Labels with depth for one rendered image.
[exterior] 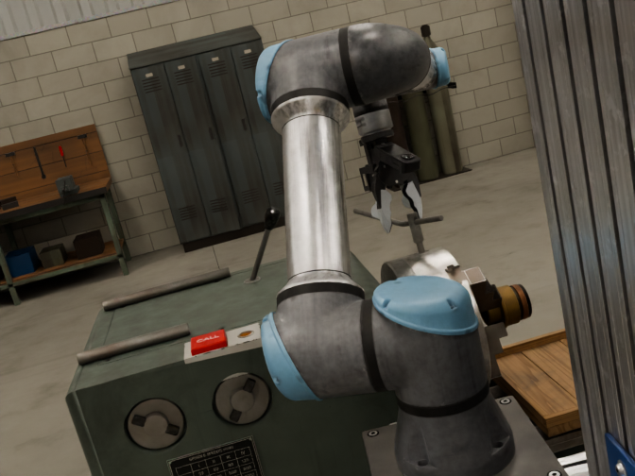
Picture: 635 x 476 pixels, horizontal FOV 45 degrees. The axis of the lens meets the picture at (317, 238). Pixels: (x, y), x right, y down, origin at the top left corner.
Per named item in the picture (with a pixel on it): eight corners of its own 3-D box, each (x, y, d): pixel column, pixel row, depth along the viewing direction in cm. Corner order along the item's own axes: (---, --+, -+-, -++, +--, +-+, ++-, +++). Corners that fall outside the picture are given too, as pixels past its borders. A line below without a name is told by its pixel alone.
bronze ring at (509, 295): (488, 297, 155) (529, 285, 156) (471, 285, 164) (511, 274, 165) (495, 339, 157) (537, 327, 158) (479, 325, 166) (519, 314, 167)
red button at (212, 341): (193, 361, 126) (190, 349, 125) (193, 348, 132) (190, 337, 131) (229, 350, 126) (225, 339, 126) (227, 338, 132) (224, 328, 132)
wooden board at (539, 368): (548, 437, 149) (545, 419, 148) (481, 367, 183) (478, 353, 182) (688, 394, 152) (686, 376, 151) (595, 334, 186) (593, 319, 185)
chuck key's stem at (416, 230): (432, 263, 158) (419, 211, 158) (423, 266, 157) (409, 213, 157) (426, 264, 160) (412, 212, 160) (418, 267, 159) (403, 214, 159)
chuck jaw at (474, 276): (452, 323, 156) (454, 287, 147) (442, 304, 159) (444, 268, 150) (502, 308, 157) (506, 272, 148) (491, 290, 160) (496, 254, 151)
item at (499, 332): (449, 337, 161) (466, 392, 159) (454, 335, 157) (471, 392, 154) (497, 323, 163) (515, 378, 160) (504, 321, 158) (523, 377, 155)
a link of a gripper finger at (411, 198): (418, 217, 169) (397, 182, 167) (432, 215, 164) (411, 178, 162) (407, 225, 168) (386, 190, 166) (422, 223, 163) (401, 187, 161)
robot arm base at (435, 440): (531, 469, 90) (518, 395, 88) (407, 500, 90) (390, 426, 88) (495, 411, 105) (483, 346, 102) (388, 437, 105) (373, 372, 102)
